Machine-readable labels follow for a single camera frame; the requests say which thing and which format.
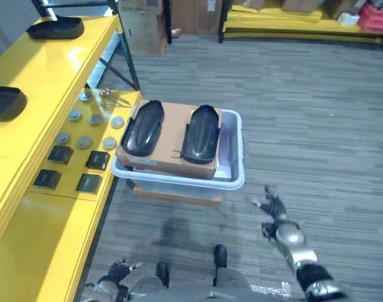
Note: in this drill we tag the robot right five-finger hand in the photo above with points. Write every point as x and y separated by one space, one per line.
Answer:
275 206

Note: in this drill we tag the robot left five-finger hand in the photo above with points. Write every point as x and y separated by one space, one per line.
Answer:
119 270

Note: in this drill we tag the robot right silver arm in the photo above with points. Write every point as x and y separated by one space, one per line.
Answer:
297 248

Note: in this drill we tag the robot left silver arm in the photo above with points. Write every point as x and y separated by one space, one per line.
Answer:
100 289

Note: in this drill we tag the grey plastic box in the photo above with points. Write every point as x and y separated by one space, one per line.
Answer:
232 148

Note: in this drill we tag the small black square box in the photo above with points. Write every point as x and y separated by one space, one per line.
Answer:
47 179
89 183
60 154
98 159

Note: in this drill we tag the flat orange cardboard box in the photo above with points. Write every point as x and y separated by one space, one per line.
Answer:
179 196

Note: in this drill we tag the yellow metal shelf unit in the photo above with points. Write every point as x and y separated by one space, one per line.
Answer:
43 126

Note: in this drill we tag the yellow background shelf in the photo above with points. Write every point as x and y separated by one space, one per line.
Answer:
301 26

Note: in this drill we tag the small white box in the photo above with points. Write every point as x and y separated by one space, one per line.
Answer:
348 19

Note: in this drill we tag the brown cardboard box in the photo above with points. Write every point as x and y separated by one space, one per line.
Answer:
341 7
300 4

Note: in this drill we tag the red box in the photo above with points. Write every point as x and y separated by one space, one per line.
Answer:
376 17

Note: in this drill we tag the robot left dark foot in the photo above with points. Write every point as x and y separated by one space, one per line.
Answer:
162 274

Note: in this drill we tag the robot dark foot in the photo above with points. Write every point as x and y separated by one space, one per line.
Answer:
162 274
220 256

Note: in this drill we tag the white paper sheet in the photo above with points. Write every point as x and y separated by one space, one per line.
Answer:
222 173

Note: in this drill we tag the robot right dark foot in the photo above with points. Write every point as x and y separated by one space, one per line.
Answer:
220 256

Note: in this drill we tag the robot body and silver legs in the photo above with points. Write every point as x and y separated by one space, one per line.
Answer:
191 289

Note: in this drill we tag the black sole-shaped part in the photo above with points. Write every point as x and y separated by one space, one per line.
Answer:
56 28
144 129
4 102
200 135

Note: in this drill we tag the round grey metal disc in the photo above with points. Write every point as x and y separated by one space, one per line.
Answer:
62 138
84 142
85 95
117 122
74 115
96 119
109 143

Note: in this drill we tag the metal tongs tool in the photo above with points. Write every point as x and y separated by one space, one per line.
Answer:
114 98

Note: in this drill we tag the brown cardboard boxes stack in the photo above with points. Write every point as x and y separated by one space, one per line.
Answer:
144 26

